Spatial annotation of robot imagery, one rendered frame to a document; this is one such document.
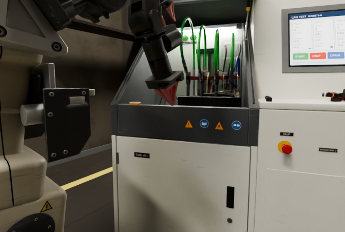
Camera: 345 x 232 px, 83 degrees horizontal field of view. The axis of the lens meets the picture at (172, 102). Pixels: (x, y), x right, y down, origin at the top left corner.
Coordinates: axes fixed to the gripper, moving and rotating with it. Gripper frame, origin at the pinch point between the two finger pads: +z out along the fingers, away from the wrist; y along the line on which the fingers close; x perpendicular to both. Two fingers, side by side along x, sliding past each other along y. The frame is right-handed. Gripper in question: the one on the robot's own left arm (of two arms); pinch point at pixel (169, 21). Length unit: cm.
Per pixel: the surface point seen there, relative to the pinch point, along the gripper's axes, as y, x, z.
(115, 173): 46, 50, 43
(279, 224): -25, 60, 75
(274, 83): -35, 3, 50
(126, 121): 33, 31, 25
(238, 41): -20, -38, 44
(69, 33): 184, -127, 3
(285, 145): -34, 39, 48
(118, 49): 171, -171, 65
